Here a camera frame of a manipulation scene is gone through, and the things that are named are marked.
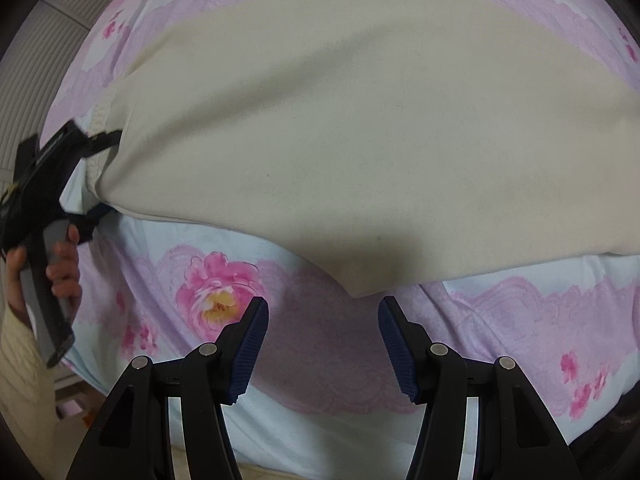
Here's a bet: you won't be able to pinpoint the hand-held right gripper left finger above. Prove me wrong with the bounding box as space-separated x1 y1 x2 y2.
65 296 271 480

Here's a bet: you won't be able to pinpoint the floral pink bed sheet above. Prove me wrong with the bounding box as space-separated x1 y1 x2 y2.
42 0 640 466

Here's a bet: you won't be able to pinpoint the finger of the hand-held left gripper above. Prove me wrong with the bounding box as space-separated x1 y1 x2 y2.
75 129 124 155
64 204 114 242

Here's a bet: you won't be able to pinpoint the white ribbed panel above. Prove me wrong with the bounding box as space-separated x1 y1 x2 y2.
0 0 118 183

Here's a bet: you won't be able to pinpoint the person's left forearm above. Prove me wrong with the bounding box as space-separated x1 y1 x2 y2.
0 305 63 441

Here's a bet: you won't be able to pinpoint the person's left hand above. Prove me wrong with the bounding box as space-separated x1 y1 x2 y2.
4 224 84 323

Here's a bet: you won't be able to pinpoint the beige pants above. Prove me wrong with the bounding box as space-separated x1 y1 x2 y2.
82 0 640 301

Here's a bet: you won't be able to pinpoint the small pink box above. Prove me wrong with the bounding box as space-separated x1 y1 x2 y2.
55 400 90 419

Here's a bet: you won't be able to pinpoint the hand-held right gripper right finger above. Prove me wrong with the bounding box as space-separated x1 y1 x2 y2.
377 296 583 480

